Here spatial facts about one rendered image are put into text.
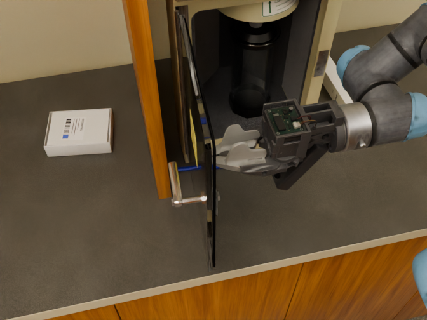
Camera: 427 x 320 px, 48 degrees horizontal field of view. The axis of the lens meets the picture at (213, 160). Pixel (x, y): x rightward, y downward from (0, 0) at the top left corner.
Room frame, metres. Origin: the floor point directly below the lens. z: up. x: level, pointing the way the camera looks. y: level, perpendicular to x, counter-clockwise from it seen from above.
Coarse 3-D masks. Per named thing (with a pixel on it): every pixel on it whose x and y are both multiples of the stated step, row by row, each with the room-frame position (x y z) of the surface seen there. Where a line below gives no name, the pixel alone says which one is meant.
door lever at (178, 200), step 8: (168, 168) 0.50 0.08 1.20; (176, 168) 0.50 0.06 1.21; (176, 176) 0.48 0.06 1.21; (176, 184) 0.46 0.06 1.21; (176, 192) 0.44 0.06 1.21; (200, 192) 0.45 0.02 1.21; (176, 200) 0.43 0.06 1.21; (184, 200) 0.43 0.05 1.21; (192, 200) 0.43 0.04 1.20; (200, 200) 0.43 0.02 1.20
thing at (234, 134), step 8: (232, 128) 0.48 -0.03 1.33; (240, 128) 0.49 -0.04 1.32; (224, 136) 0.48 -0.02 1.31; (232, 136) 0.48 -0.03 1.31; (240, 136) 0.48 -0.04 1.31; (248, 136) 0.49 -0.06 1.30; (256, 136) 0.49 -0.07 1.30; (224, 144) 0.48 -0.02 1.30; (232, 144) 0.48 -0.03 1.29; (248, 144) 0.48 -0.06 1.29; (256, 144) 0.49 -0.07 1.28; (216, 152) 0.46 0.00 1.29; (224, 152) 0.47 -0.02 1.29
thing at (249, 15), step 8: (280, 0) 0.79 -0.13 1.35; (288, 0) 0.80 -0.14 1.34; (296, 0) 0.82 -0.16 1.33; (224, 8) 0.79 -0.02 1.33; (232, 8) 0.78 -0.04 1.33; (240, 8) 0.78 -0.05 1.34; (248, 8) 0.77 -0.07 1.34; (256, 8) 0.77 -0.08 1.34; (264, 8) 0.77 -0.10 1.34; (272, 8) 0.77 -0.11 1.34; (280, 8) 0.78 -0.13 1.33; (288, 8) 0.79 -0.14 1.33; (232, 16) 0.78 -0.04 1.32; (240, 16) 0.77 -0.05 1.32; (248, 16) 0.77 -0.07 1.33; (256, 16) 0.76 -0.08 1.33; (264, 16) 0.76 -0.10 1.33; (272, 16) 0.77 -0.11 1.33; (280, 16) 0.77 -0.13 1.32
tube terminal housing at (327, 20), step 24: (168, 0) 0.77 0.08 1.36; (192, 0) 0.72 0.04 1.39; (216, 0) 0.73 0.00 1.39; (240, 0) 0.74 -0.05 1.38; (264, 0) 0.75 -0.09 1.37; (336, 0) 0.78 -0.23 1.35; (168, 24) 0.80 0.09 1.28; (336, 24) 0.78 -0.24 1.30; (312, 48) 0.80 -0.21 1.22; (312, 72) 0.78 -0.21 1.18; (312, 96) 0.78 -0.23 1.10; (216, 144) 0.73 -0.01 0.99
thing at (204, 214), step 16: (192, 64) 0.56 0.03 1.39; (192, 80) 0.52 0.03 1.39; (192, 96) 0.53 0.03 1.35; (192, 112) 0.54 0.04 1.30; (192, 144) 0.57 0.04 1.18; (208, 144) 0.40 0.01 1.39; (192, 160) 0.59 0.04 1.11; (208, 160) 0.40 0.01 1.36; (192, 176) 0.61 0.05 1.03; (208, 176) 0.40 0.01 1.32; (208, 192) 0.40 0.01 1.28; (208, 208) 0.40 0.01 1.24; (208, 224) 0.40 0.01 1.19; (208, 240) 0.40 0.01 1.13; (208, 256) 0.40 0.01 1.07
